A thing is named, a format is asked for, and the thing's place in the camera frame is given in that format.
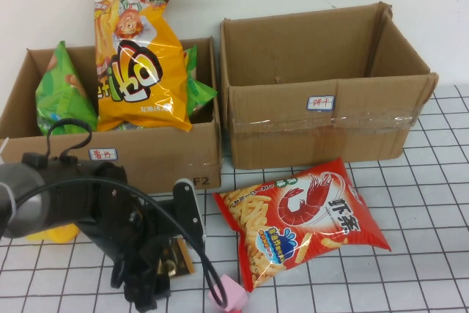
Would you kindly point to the yellow foam block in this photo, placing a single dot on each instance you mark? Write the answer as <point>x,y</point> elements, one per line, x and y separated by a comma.
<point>34,236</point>

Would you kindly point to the cardboard box printed F2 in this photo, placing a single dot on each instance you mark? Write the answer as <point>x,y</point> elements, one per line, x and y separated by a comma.
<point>154,159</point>

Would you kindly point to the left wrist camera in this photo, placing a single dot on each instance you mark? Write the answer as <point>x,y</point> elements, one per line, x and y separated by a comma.
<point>187,206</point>

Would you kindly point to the large green snack bag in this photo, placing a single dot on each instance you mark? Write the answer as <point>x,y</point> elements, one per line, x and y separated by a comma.
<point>62,96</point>

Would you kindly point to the orange potato chips bag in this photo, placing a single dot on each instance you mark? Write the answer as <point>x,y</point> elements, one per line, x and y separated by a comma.
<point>144,71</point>

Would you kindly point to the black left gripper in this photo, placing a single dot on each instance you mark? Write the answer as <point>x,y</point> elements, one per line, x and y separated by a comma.
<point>143,232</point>

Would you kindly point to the white label red writing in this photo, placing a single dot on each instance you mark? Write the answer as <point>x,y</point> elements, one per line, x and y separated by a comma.
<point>103,154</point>
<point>320,103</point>

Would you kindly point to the small green snack bag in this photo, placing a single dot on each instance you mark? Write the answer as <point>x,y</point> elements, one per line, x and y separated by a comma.
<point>199,91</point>

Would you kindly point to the red shrimp cracker bag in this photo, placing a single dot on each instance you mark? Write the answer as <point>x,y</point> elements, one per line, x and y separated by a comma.
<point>304,214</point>

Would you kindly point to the yellow toy block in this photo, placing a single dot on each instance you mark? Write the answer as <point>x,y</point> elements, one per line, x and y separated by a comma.
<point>66,234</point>

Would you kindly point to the taped brown cardboard box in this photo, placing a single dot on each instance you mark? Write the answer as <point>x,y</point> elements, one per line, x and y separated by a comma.
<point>286,140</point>

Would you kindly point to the pink foam cube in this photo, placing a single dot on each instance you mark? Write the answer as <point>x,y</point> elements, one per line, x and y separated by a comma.
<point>234,291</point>

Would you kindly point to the small brown black snack packet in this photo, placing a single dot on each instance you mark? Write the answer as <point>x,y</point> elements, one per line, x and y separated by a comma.
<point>181,260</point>

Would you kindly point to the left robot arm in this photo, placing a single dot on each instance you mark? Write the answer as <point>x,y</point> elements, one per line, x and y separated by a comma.
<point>25,199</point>

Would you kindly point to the white black grid tablecloth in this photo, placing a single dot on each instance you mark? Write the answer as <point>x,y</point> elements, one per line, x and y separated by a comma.
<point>403,272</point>

